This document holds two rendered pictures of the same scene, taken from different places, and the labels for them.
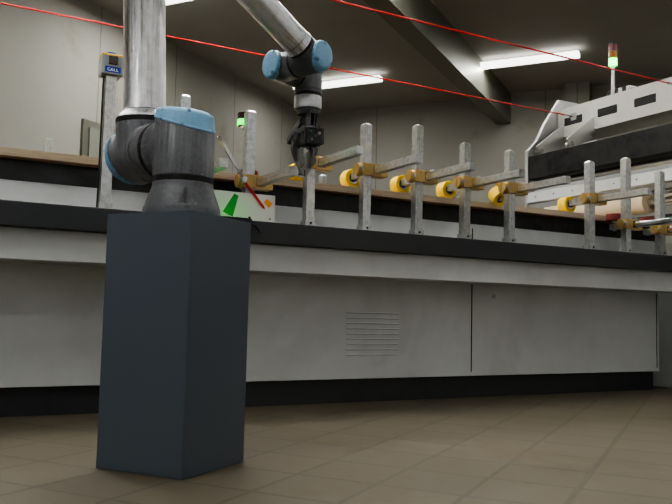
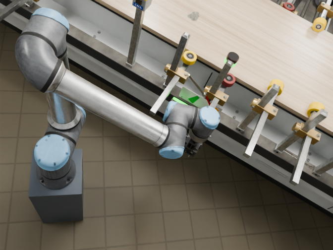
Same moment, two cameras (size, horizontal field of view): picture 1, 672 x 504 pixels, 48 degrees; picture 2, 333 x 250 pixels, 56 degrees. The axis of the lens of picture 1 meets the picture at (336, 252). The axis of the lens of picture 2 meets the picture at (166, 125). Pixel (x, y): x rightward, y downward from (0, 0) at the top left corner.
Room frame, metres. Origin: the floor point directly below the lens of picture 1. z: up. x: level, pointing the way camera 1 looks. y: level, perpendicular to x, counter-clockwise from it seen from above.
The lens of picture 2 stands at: (1.75, -0.22, 2.19)
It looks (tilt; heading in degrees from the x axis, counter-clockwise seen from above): 58 degrees down; 36
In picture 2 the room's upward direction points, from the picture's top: 24 degrees clockwise
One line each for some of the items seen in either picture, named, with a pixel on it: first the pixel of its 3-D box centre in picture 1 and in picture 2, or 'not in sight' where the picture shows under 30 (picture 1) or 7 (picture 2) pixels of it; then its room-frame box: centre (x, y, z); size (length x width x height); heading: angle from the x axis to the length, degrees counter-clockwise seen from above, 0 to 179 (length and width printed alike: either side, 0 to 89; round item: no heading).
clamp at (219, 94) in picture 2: (253, 182); (215, 94); (2.78, 0.31, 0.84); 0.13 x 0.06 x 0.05; 119
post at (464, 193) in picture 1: (464, 197); not in sight; (3.25, -0.55, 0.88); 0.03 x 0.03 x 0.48; 29
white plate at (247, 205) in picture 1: (242, 206); (199, 102); (2.73, 0.34, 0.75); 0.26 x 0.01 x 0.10; 119
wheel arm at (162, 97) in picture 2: (201, 173); (171, 85); (2.58, 0.47, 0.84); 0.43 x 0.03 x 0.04; 29
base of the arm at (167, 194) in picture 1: (182, 198); (55, 167); (1.88, 0.38, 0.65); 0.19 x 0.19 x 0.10
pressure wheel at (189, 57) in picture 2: not in sight; (187, 61); (2.75, 0.56, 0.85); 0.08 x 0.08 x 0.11
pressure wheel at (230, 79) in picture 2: not in sight; (225, 83); (2.87, 0.34, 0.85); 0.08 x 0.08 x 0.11
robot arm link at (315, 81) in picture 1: (307, 78); (205, 122); (2.43, 0.10, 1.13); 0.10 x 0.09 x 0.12; 137
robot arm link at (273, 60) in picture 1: (285, 67); (179, 116); (2.34, 0.17, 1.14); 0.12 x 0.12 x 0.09; 47
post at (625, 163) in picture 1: (625, 205); not in sight; (3.73, -1.42, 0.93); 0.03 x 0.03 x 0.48; 29
